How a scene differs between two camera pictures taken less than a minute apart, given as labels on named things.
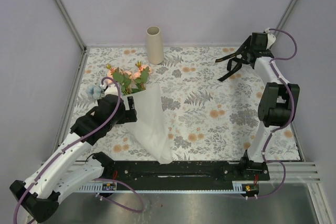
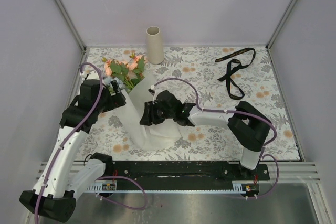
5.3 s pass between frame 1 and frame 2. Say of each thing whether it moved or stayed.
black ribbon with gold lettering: moved
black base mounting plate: stayed
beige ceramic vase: stayed
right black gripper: moved
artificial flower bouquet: moved
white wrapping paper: moved
